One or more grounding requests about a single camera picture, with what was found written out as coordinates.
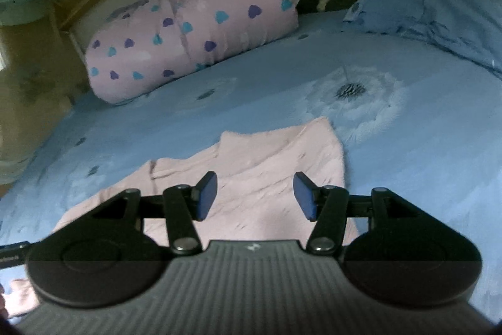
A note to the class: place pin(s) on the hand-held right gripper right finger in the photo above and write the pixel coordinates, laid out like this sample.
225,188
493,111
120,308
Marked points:
304,197

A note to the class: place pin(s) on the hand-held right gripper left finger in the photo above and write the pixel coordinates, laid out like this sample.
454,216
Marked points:
206,197

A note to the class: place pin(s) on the pink fleece garment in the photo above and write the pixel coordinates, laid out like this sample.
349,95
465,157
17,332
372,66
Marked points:
251,178

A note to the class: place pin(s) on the blue dandelion bed sheet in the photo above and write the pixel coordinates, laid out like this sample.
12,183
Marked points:
411,146

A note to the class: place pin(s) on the pink heart-print quilt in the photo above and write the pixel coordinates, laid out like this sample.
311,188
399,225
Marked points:
196,32

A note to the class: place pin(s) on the blue pillow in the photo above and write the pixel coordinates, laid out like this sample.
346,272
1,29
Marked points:
435,13

